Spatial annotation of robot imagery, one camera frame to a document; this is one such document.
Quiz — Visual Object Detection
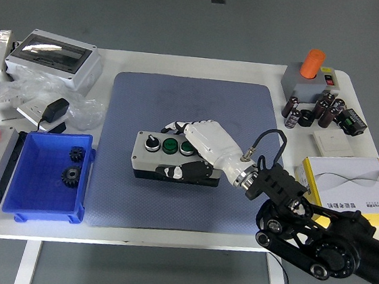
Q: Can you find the white wall socket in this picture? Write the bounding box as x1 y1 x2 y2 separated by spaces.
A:
14 96 69 134

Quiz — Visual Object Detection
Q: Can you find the grey switch box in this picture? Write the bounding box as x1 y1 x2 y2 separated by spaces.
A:
278 61 343 107

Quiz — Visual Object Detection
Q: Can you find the dark brown cylindrical capacitor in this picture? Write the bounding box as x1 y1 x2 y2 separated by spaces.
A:
316 104 339 130
321 90 337 105
281 94 300 120
330 97 347 115
310 96 330 122

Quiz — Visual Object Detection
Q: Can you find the black ring nut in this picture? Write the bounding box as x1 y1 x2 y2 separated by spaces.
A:
296 107 314 127

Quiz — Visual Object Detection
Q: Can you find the grey four-button control box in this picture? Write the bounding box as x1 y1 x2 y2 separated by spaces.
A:
128 129 225 189

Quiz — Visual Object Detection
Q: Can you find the orange cylinder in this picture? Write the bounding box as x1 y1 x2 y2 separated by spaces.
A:
299 47 327 82

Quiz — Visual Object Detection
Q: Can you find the grey-blue textured mat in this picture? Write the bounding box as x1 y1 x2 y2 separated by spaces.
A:
82 67 305 248

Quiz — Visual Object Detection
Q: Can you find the black power adapter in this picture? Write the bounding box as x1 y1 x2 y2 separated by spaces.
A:
37 95 71 134

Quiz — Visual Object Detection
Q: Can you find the blue plastic bin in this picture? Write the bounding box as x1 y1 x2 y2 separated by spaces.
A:
0 125 98 229

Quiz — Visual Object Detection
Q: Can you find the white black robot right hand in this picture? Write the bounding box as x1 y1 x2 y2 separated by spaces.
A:
154 114 258 190

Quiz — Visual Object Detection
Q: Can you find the yellow white carton box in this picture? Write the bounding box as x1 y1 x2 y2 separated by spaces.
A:
289 148 379 235

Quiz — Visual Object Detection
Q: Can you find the grey enclosure with clear lid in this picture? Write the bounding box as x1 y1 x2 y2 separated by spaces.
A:
1 26 106 98

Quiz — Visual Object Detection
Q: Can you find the clear plastic bag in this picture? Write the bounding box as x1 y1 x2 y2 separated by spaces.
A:
0 63 111 134

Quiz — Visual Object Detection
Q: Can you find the small black bevel gear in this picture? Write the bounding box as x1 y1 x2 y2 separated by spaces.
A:
68 145 86 164

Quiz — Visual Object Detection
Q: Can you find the black silver-printed capacitor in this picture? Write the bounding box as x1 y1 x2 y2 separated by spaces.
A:
284 106 301 130

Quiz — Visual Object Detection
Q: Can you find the white wall switch plate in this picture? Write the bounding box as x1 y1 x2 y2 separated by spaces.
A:
310 127 357 159

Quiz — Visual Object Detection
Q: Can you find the large black bevel gear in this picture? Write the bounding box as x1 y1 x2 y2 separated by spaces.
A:
59 164 83 190

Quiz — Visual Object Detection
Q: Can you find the black module with green terminals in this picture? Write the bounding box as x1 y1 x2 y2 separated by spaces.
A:
332 106 370 138

